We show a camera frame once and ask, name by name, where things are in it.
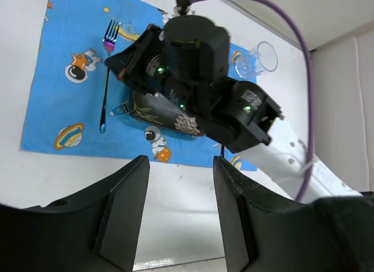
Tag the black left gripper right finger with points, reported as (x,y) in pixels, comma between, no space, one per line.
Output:
(264,231)

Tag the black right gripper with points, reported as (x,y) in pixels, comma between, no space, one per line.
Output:
(185,61)

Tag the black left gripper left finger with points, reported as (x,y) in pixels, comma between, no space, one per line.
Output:
(94,229)

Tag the black floral square plate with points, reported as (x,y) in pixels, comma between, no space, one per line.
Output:
(156,110)

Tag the clear plastic cup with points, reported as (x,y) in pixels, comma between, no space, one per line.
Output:
(261,59)

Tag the iridescent fork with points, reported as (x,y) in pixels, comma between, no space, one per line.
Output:
(109,41)

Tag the blue space-print cloth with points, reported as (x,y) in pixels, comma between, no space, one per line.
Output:
(66,98)

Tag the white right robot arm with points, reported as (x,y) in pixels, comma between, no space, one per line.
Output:
(248,122)

